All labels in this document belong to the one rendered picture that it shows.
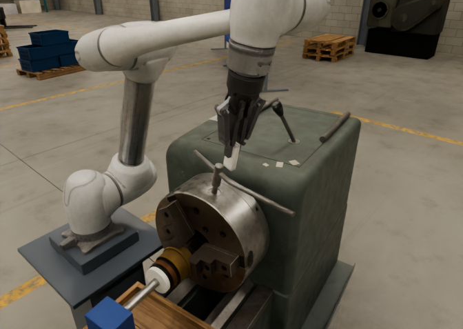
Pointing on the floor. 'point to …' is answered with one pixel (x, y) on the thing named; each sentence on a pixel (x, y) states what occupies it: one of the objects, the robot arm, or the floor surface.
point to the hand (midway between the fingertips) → (231, 155)
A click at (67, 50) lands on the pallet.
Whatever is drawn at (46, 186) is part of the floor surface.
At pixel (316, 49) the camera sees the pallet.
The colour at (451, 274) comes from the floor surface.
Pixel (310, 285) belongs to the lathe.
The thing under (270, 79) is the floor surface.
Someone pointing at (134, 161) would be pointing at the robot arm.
